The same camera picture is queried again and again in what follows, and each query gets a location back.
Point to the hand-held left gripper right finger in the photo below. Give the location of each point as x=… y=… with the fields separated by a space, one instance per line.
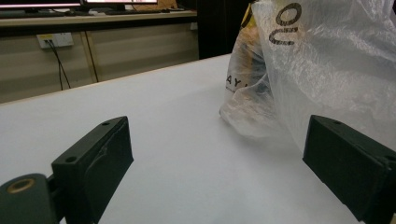
x=348 y=165

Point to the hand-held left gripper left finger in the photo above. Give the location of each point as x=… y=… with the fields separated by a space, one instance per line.
x=93 y=168

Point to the translucent white plastic bag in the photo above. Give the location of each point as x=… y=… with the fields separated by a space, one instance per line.
x=327 y=77

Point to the orange juice bottle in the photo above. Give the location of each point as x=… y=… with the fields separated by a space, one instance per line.
x=249 y=62

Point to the wooden desk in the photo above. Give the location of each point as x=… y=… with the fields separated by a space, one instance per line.
x=140 y=46

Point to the black keyboard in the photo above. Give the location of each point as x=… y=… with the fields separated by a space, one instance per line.
x=134 y=12

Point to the computer monitor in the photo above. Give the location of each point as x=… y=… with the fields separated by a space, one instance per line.
x=121 y=1
x=37 y=4

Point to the white wall socket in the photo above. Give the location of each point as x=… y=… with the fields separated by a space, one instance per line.
x=59 y=39

